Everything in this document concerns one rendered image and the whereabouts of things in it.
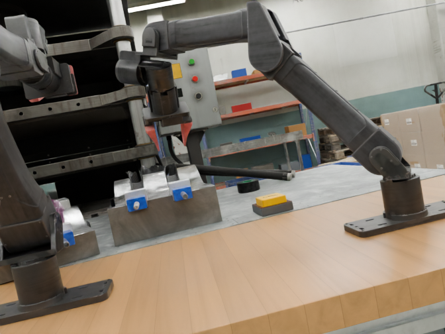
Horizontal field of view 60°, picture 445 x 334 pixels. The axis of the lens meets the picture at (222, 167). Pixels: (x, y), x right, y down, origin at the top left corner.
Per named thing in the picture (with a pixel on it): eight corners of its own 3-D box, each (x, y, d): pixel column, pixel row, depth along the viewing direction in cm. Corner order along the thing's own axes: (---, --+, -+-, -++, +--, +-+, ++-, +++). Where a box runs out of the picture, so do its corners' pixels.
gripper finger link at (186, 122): (162, 142, 95) (156, 107, 90) (190, 136, 97) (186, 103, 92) (166, 156, 90) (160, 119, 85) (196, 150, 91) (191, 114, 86)
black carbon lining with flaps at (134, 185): (190, 196, 98) (183, 160, 98) (126, 210, 95) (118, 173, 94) (178, 185, 132) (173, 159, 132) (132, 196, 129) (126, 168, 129)
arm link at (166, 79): (140, 93, 85) (134, 63, 81) (155, 84, 89) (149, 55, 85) (165, 97, 82) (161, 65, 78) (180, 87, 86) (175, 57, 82)
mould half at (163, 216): (222, 221, 94) (211, 167, 93) (114, 246, 89) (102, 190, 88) (196, 199, 143) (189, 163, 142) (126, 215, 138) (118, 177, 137)
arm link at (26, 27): (4, 31, 78) (-27, 8, 66) (47, 24, 79) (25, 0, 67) (16, 87, 78) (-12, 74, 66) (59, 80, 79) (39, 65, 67)
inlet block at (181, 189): (198, 205, 84) (194, 181, 83) (176, 211, 83) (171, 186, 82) (192, 199, 97) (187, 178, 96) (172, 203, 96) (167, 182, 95)
